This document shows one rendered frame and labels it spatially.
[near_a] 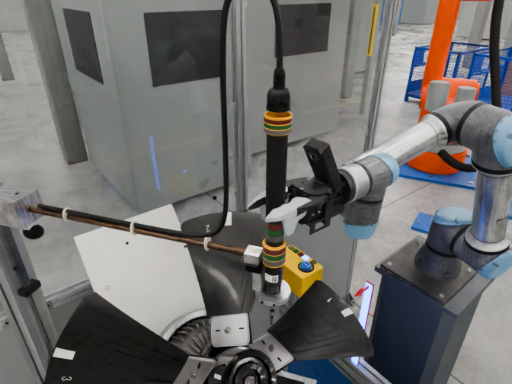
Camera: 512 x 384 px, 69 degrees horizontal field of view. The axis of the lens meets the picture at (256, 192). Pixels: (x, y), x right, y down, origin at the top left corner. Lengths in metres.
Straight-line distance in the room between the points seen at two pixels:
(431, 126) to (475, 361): 1.85
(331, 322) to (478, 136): 0.57
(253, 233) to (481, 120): 0.60
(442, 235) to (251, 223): 0.71
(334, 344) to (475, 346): 1.87
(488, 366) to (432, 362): 1.12
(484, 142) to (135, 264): 0.90
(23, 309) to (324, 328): 0.81
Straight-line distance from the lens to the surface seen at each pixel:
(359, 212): 0.84
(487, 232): 1.23
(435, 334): 1.48
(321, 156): 0.65
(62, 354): 0.77
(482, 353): 2.74
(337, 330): 0.98
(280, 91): 0.55
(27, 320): 1.26
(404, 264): 1.46
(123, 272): 1.01
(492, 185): 1.11
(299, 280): 1.25
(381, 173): 0.80
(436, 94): 4.39
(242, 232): 0.86
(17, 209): 0.97
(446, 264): 1.43
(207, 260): 0.87
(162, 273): 1.03
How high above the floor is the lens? 1.89
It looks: 29 degrees down
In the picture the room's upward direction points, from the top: straight up
